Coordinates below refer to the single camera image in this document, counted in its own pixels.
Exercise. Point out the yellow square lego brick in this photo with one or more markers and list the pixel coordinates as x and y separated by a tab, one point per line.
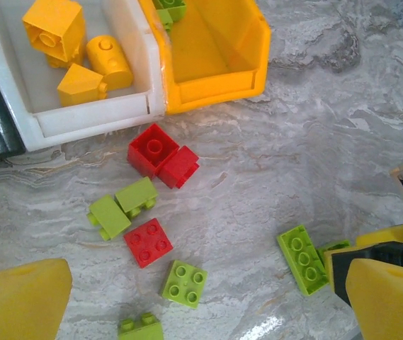
63	25

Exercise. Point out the yellow cylinder lego brick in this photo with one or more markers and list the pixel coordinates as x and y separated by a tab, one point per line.
112	67

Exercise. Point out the white storage bin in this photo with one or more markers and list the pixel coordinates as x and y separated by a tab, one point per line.
91	117

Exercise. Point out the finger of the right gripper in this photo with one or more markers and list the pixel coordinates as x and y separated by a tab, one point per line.
385	235
339	272

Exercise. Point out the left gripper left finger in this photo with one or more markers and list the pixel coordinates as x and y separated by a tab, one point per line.
17	304

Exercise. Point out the yellow sloped lego brick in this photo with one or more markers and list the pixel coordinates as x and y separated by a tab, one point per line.
77	86

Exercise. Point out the red square lego brick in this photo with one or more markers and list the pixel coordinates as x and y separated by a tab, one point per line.
139	156
176	166
148	244

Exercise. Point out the green long lego brick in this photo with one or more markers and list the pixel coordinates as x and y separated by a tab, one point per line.
302	262

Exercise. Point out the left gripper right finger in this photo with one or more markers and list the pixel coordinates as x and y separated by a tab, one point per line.
392	308

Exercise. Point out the green square lego brick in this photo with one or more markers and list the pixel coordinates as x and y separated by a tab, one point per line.
110	216
334	245
174	10
185	283
141	331
135	193

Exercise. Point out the yellow storage bin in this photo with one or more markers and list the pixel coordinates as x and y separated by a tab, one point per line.
215	88

